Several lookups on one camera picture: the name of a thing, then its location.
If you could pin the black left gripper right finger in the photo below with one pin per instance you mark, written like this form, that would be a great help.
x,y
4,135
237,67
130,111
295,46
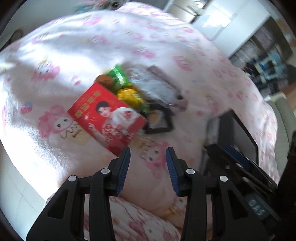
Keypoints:
x,y
232,217

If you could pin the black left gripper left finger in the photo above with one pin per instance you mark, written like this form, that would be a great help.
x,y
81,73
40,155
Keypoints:
x,y
63,216

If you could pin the yellow foil snack bag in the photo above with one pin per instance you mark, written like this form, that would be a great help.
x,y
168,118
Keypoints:
x,y
132,98

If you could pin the red packet with man portrait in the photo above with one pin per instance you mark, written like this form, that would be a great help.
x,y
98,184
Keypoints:
x,y
107,119

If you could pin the black framed card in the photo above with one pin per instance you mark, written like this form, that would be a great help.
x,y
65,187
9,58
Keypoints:
x,y
158,120

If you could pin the grey padded headboard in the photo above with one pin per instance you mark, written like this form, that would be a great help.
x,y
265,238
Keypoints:
x,y
285,128

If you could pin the clear zip pouch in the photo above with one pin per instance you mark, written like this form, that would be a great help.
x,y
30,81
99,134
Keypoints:
x,y
152,87

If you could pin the green foil snack bag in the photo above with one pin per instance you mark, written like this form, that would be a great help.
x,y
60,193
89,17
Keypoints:
x,y
119,78

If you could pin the white wardrobe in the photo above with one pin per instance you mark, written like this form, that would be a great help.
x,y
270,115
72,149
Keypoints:
x,y
228,24

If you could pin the pink cartoon print bedsheet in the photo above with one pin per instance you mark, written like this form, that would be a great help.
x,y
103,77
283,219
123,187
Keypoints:
x,y
45,72

